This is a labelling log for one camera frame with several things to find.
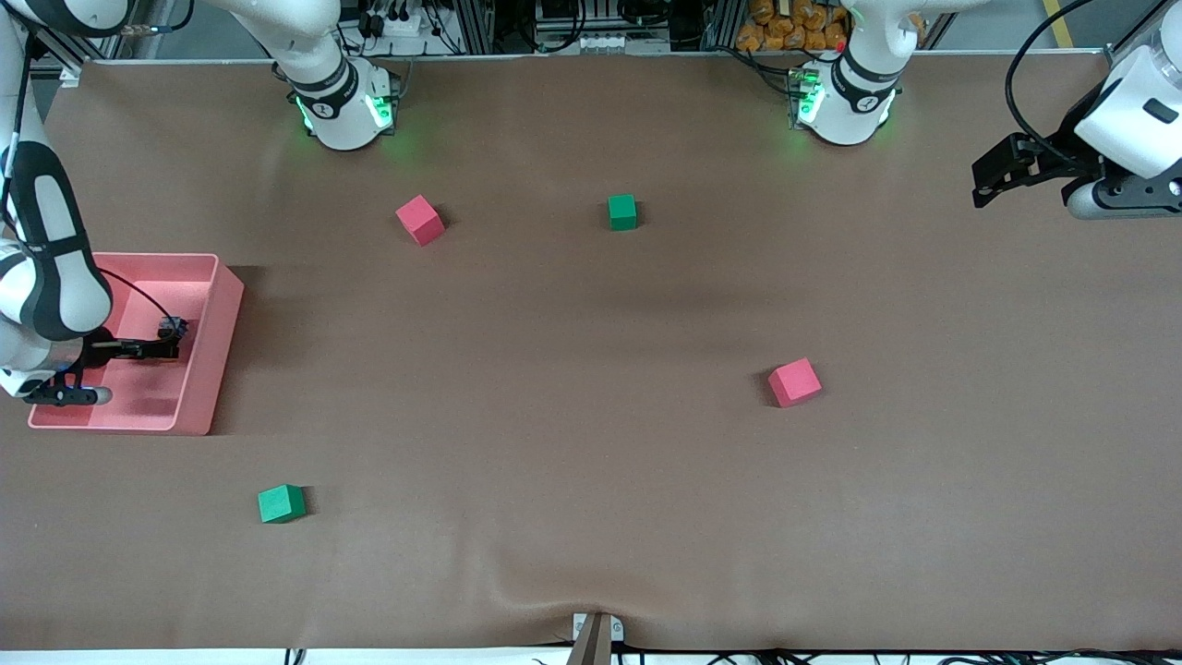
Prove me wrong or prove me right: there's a pink plastic bin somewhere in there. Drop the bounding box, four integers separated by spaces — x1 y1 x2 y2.
28 252 246 436

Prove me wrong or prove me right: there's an orange snack bag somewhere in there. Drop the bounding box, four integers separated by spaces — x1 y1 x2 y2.
736 0 855 53

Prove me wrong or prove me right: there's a pink foam cube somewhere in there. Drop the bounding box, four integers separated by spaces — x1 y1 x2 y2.
767 357 824 409
395 194 446 248

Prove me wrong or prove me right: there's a white connector block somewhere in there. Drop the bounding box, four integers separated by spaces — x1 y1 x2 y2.
573 32 649 54

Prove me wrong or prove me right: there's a white power strip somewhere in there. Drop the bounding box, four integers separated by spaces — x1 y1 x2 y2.
365 5 428 40

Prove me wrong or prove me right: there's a brown table mat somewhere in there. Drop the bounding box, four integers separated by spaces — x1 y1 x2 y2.
0 54 1182 652

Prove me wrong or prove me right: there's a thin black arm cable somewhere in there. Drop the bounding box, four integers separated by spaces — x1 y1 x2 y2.
0 32 30 241

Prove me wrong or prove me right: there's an aluminium camera mount post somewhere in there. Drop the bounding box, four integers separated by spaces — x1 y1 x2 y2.
566 611 626 665

